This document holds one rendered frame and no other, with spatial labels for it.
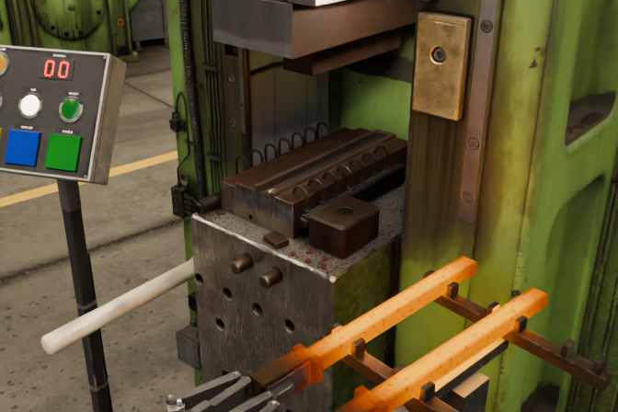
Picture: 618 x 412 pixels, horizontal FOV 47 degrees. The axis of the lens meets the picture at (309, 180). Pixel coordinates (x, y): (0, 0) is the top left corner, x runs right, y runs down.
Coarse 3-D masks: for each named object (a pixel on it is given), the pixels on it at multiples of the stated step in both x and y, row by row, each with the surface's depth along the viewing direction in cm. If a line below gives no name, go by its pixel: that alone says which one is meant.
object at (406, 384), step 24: (504, 312) 103; (528, 312) 104; (456, 336) 98; (480, 336) 98; (432, 360) 93; (456, 360) 94; (384, 384) 89; (408, 384) 89; (360, 408) 84; (384, 408) 84
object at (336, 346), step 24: (456, 264) 115; (408, 288) 108; (432, 288) 108; (384, 312) 103; (408, 312) 105; (336, 336) 98; (360, 336) 98; (288, 360) 91; (312, 360) 92; (336, 360) 96; (264, 384) 87
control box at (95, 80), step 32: (32, 64) 157; (64, 64) 155; (96, 64) 154; (0, 96) 158; (64, 96) 155; (96, 96) 153; (0, 128) 158; (32, 128) 156; (64, 128) 154; (96, 128) 152; (0, 160) 157; (96, 160) 153
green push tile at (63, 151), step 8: (56, 136) 153; (64, 136) 153; (72, 136) 152; (56, 144) 153; (64, 144) 153; (72, 144) 152; (80, 144) 152; (48, 152) 153; (56, 152) 153; (64, 152) 152; (72, 152) 152; (48, 160) 153; (56, 160) 153; (64, 160) 152; (72, 160) 152; (56, 168) 152; (64, 168) 152; (72, 168) 152
